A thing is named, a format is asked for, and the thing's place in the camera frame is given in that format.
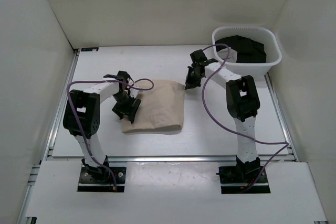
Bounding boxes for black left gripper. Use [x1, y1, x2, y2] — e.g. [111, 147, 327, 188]
[112, 92, 141, 122]

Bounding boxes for beige trousers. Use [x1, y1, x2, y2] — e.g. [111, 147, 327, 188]
[121, 80, 185, 133]

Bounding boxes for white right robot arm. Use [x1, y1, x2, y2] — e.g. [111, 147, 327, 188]
[185, 49, 261, 182]

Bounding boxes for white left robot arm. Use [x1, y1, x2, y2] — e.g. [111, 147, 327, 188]
[63, 71, 143, 184]

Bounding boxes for black trousers in basket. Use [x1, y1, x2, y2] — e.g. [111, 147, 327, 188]
[215, 35, 267, 63]

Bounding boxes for white plastic basket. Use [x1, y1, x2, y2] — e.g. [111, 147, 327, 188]
[211, 26, 282, 80]

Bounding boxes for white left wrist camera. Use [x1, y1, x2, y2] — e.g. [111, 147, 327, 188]
[129, 87, 142, 99]

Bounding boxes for aluminium front rail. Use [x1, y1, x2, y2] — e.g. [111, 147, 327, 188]
[108, 155, 236, 163]

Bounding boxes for aluminium rail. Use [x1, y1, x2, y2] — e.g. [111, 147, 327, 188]
[265, 73, 299, 162]
[15, 48, 79, 223]
[108, 155, 236, 163]

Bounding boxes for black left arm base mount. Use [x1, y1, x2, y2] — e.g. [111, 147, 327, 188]
[77, 158, 127, 193]

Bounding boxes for aluminium left side rail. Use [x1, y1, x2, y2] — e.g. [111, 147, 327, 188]
[15, 48, 79, 223]

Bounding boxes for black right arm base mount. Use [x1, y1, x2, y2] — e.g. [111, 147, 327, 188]
[216, 158, 271, 194]

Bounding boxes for aluminium right side rail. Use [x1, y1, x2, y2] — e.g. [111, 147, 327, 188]
[265, 73, 299, 162]

